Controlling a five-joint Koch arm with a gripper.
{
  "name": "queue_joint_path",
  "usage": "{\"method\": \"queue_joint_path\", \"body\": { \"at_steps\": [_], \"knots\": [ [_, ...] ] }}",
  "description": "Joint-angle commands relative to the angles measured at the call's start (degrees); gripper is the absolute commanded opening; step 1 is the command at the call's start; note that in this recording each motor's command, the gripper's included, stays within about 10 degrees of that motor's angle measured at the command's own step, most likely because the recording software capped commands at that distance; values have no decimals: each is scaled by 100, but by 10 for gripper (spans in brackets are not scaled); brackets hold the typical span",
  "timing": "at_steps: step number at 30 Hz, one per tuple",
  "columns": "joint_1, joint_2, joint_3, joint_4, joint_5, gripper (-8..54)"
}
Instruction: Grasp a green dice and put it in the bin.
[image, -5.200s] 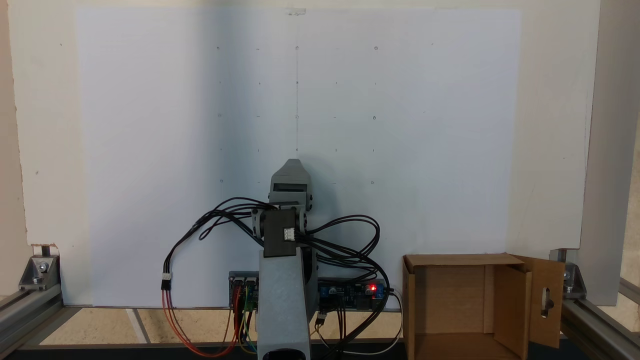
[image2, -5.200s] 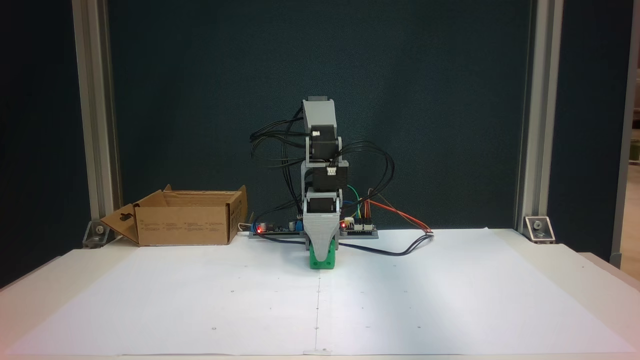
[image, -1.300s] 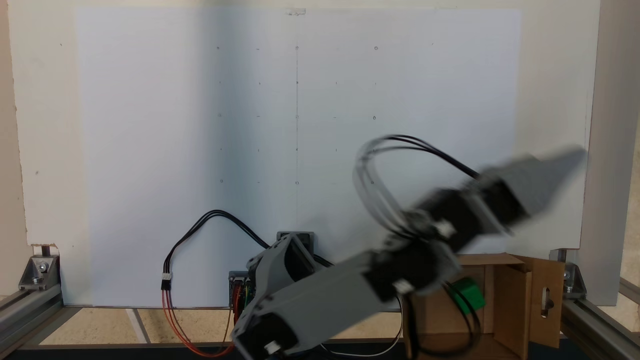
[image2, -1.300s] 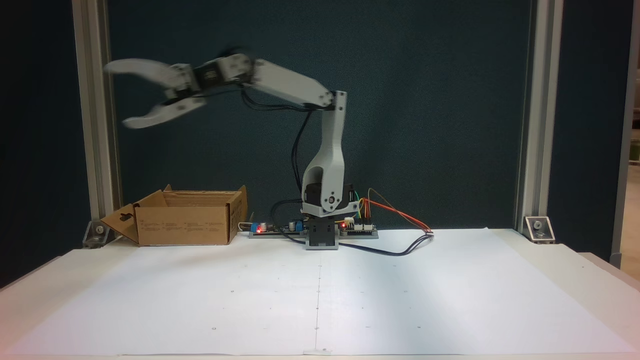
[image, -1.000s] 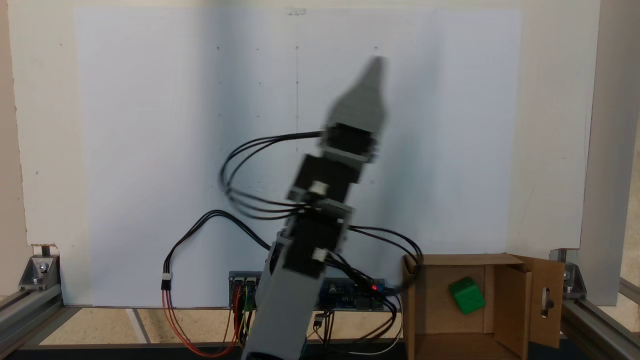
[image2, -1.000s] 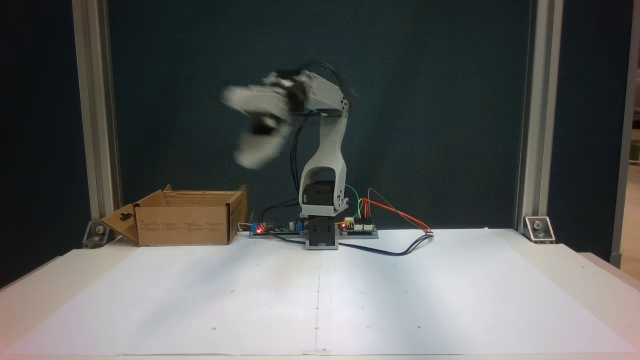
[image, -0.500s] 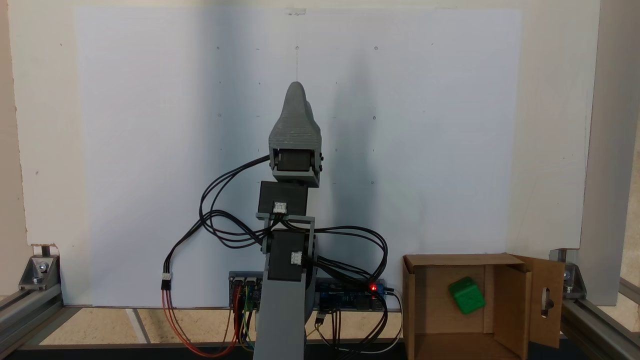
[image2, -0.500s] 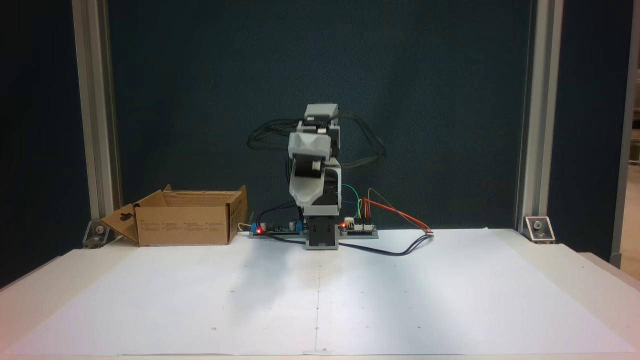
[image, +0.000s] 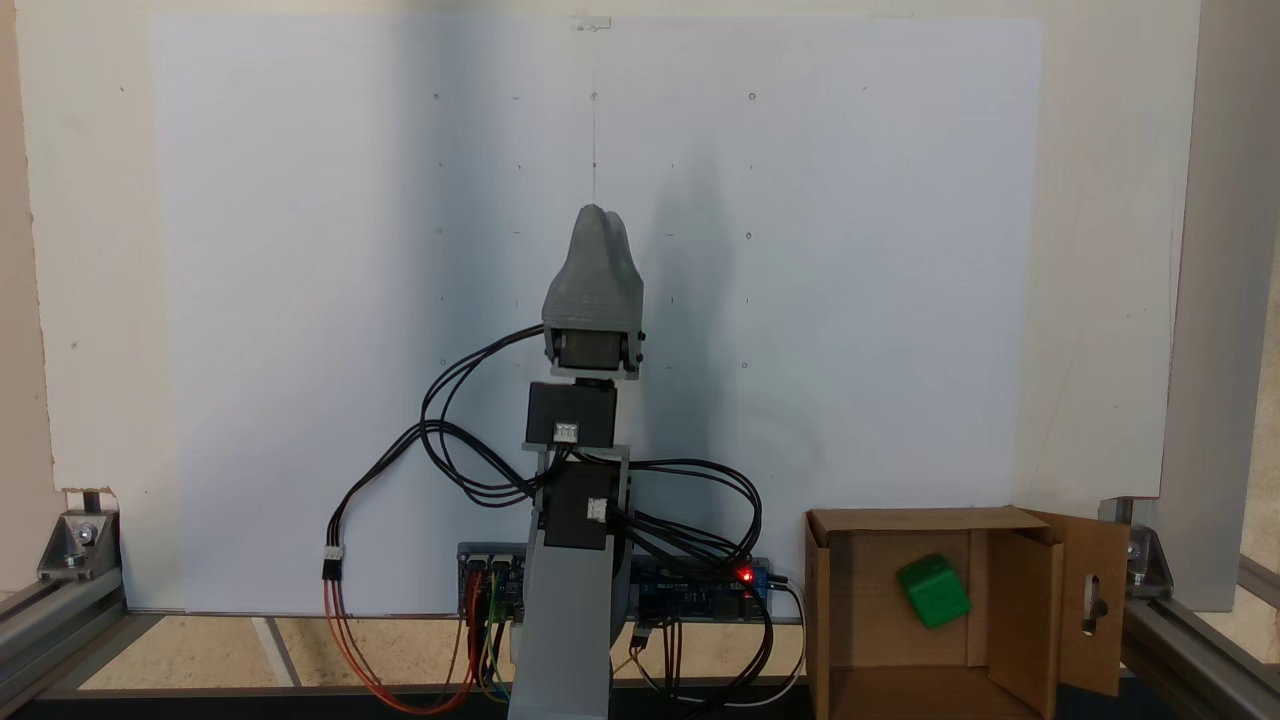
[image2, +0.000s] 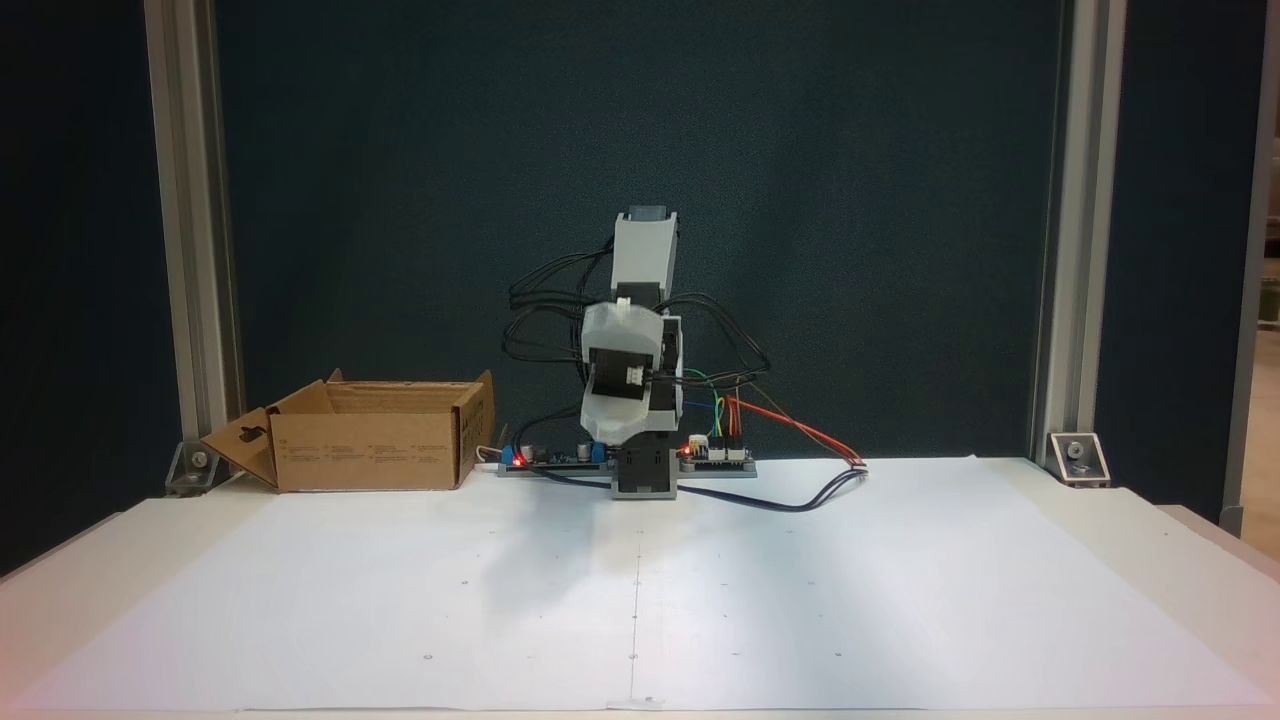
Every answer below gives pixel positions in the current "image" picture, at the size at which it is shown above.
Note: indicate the grey pivoting gripper finger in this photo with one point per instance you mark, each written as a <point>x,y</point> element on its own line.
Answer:
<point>624,265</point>

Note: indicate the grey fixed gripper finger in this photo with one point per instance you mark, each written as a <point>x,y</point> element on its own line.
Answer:
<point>588,260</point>

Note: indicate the green die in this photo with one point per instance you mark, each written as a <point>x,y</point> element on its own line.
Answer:
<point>933,592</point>

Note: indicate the grey printed Koch robot arm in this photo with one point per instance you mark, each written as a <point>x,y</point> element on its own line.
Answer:
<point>565,620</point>

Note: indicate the motor driver circuit board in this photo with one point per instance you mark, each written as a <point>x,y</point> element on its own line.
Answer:
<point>500,585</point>

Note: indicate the blue power circuit board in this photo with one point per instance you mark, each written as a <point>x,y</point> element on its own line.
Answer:
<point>690,595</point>

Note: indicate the large white paper sheet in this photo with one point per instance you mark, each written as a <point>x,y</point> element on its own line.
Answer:
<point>300,300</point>

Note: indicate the open cardboard box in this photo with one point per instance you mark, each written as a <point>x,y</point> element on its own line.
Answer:
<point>1030,620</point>

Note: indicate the metal corner bracket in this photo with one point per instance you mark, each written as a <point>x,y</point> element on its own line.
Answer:
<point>1145,565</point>
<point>75,545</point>

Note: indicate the aluminium frame rail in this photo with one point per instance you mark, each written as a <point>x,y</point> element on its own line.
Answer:
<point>50,630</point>
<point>1200,660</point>

